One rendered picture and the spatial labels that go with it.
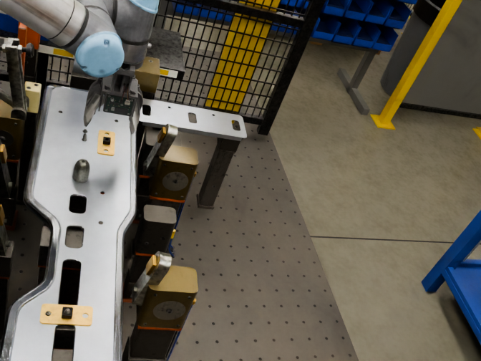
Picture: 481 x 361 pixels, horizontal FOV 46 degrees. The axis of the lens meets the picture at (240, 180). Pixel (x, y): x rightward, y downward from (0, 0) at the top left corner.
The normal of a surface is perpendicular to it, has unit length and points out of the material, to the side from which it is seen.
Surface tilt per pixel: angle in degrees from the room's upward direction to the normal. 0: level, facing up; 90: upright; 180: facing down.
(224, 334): 0
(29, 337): 0
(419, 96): 90
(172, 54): 0
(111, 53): 90
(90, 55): 90
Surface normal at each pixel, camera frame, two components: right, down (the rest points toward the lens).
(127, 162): 0.30, -0.72
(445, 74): 0.22, 0.69
